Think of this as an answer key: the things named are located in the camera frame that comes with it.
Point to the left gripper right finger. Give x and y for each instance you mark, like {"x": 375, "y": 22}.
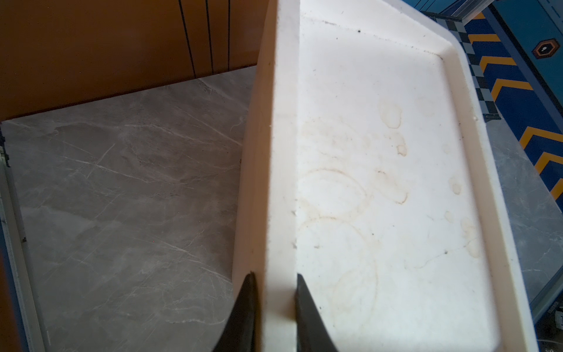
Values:
{"x": 312, "y": 334}

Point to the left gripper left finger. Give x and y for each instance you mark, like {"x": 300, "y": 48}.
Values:
{"x": 239, "y": 332}

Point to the white three-drawer cabinet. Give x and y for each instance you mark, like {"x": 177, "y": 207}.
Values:
{"x": 367, "y": 170}

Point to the black silver chessboard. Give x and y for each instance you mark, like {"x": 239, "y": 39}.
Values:
{"x": 483, "y": 93}

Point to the right aluminium corner post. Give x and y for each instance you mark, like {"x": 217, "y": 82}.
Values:
{"x": 464, "y": 10}

